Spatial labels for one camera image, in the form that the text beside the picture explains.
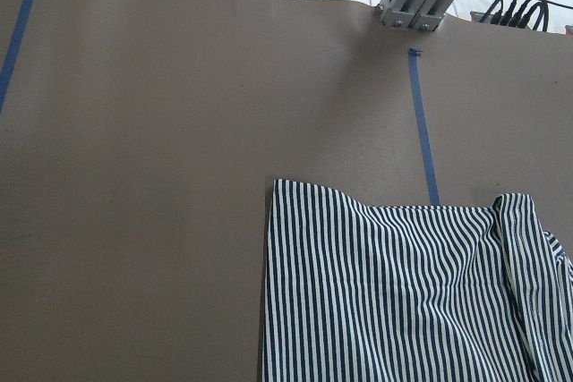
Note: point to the navy white striped polo shirt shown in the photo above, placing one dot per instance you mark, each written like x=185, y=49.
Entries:
x=416, y=293

